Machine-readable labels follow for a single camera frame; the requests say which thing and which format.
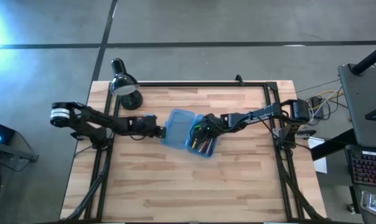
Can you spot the black device with blue light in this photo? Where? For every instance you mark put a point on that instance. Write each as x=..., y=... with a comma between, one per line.
x=2, y=132

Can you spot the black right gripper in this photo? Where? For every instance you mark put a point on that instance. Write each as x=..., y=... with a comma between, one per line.
x=214, y=124

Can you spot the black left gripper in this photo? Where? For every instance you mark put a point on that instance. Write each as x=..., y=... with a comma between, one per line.
x=144, y=126

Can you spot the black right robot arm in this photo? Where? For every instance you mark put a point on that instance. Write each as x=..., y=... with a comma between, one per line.
x=269, y=110

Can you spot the black clamp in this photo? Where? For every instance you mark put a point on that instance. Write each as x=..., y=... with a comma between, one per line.
x=239, y=80

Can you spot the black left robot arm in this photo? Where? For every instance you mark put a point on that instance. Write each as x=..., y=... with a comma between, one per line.
x=97, y=119

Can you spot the blue translucent box lid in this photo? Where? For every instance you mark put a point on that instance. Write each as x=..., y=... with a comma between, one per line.
x=178, y=129

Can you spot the black cart base beam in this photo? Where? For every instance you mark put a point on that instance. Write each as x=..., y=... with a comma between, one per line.
x=331, y=147

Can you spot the black power box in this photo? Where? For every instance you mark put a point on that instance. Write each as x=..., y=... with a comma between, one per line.
x=316, y=104

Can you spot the black metal table frame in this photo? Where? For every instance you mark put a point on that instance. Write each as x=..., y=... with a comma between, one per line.
x=191, y=84

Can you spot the black desk lamp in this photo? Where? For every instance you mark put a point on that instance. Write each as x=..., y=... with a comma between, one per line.
x=124, y=84

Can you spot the black pole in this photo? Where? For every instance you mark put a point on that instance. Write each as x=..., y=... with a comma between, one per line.
x=368, y=59

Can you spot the backlit black keyboard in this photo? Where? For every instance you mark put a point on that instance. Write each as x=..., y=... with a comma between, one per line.
x=368, y=168

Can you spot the white paper sheet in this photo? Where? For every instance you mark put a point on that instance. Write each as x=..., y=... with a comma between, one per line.
x=320, y=165

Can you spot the smartphone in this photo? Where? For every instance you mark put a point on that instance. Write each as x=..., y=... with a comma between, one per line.
x=374, y=203

